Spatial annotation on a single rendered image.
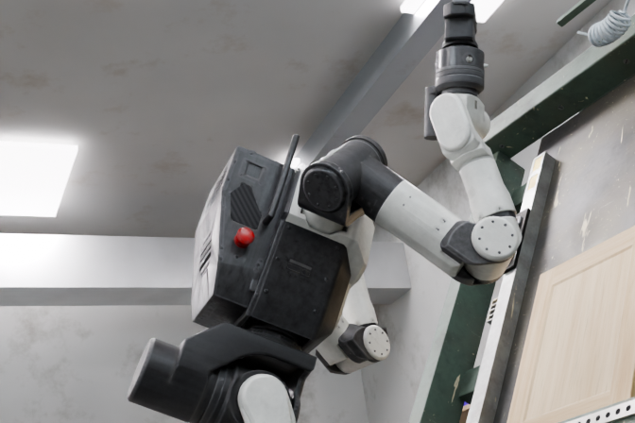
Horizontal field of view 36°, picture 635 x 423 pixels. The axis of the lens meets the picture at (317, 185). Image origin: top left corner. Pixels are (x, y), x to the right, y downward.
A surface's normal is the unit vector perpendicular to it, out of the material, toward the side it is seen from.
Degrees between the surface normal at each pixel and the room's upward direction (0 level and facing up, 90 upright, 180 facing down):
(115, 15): 180
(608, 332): 60
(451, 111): 94
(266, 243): 90
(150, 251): 90
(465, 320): 90
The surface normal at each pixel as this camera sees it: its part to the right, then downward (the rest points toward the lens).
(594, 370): -0.81, -0.55
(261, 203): 0.35, -0.43
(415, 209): 0.01, -0.42
